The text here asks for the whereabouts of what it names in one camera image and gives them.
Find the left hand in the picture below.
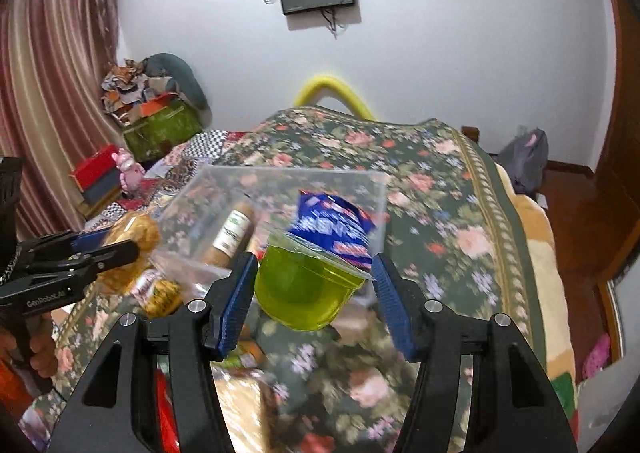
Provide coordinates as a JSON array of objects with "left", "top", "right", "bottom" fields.
[{"left": 0, "top": 313, "right": 58, "bottom": 378}]

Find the red noodle snack bag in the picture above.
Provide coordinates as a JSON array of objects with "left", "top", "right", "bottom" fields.
[{"left": 154, "top": 369, "right": 180, "bottom": 453}]

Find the wrapped biscuit roll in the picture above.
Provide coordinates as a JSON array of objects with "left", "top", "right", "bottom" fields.
[{"left": 202, "top": 199, "right": 255, "bottom": 268}]

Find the blue chips bag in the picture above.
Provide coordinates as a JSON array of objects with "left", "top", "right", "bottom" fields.
[{"left": 288, "top": 191, "right": 375, "bottom": 270}]

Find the orange jacket sleeve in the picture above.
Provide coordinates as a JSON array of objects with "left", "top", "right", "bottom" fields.
[{"left": 0, "top": 360, "right": 34, "bottom": 421}]

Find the yellow curved headboard tube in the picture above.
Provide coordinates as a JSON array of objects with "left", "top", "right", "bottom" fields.
[{"left": 294, "top": 74, "right": 375, "bottom": 121}]

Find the green jelly cup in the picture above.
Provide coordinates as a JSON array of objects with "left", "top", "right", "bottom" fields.
[{"left": 255, "top": 232, "right": 370, "bottom": 332}]

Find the beige blanket edge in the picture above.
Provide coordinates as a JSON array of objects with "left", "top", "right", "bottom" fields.
[{"left": 497, "top": 165, "right": 576, "bottom": 384}]

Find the grey bag on floor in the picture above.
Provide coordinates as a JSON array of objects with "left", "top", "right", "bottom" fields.
[{"left": 495, "top": 128, "right": 549, "bottom": 198}]

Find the red box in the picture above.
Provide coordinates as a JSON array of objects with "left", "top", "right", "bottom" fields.
[{"left": 70, "top": 144, "right": 117, "bottom": 192}]

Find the green cardboard box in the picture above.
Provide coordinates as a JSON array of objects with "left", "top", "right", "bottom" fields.
[{"left": 122, "top": 98, "right": 202, "bottom": 162}]

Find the bread bun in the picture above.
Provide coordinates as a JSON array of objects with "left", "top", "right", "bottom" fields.
[{"left": 96, "top": 212, "right": 160, "bottom": 294}]

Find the pink plush toy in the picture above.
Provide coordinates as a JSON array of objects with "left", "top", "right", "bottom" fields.
[{"left": 112, "top": 148, "right": 145, "bottom": 194}]

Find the grey plush pillow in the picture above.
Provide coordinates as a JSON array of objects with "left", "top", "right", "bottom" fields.
[{"left": 144, "top": 53, "right": 208, "bottom": 112}]

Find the patchwork quilt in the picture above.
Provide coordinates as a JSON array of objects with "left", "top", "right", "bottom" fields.
[{"left": 84, "top": 129, "right": 245, "bottom": 232}]

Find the clear plastic storage box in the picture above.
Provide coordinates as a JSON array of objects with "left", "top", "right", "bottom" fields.
[{"left": 151, "top": 165, "right": 387, "bottom": 298}]

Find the sandwich bread slice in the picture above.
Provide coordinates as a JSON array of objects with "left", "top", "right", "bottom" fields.
[{"left": 214, "top": 374, "right": 270, "bottom": 453}]

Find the pile of patterned clothes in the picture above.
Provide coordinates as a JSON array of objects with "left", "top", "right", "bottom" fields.
[{"left": 101, "top": 57, "right": 179, "bottom": 128}]

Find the striped red curtain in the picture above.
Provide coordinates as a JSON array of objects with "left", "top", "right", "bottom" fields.
[{"left": 1, "top": 0, "right": 122, "bottom": 239}]

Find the orange cracker pack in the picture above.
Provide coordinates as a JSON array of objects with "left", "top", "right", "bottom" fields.
[{"left": 219, "top": 340, "right": 265, "bottom": 371}]

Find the brown wooden door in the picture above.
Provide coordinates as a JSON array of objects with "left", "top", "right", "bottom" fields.
[{"left": 596, "top": 0, "right": 639, "bottom": 283}]

